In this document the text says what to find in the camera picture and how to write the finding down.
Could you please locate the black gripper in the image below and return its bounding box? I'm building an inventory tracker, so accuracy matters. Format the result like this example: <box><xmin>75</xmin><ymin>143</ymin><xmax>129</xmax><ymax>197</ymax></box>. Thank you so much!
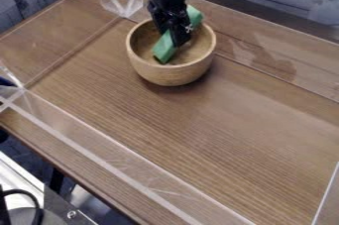
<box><xmin>148</xmin><ymin>0</ymin><xmax>193</xmax><ymax>48</ymax></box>

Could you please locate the green rectangular block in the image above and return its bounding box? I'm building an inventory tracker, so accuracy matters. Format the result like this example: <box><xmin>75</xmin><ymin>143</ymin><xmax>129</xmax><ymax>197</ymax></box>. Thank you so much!
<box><xmin>152</xmin><ymin>5</ymin><xmax>204</xmax><ymax>64</ymax></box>

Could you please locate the light wooden bowl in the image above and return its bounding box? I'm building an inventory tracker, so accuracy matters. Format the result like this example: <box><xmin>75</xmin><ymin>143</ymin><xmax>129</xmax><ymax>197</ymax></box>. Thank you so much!
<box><xmin>125</xmin><ymin>19</ymin><xmax>216</xmax><ymax>86</ymax></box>

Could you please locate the clear acrylic front barrier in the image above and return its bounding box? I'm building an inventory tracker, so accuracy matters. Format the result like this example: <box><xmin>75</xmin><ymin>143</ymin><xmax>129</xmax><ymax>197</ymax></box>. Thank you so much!
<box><xmin>0</xmin><ymin>66</ymin><xmax>255</xmax><ymax>225</ymax></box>

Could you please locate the black table leg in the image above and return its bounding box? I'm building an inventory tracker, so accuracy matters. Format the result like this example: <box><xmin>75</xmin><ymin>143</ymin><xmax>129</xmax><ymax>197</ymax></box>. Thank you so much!
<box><xmin>49</xmin><ymin>169</ymin><xmax>65</xmax><ymax>193</ymax></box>

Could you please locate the clear acrylic corner bracket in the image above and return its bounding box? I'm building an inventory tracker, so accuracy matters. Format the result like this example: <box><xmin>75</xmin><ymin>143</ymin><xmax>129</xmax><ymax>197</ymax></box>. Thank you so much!
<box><xmin>99</xmin><ymin>0</ymin><xmax>143</xmax><ymax>18</ymax></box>

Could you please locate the grey metal base plate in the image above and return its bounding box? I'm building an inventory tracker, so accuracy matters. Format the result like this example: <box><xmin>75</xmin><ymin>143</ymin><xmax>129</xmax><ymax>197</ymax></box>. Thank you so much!
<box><xmin>0</xmin><ymin>187</ymin><xmax>99</xmax><ymax>225</ymax></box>

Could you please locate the black cable loop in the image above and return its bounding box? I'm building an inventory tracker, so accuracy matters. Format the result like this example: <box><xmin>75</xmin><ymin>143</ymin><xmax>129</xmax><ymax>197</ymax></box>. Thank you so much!
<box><xmin>0</xmin><ymin>187</ymin><xmax>45</xmax><ymax>225</ymax></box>

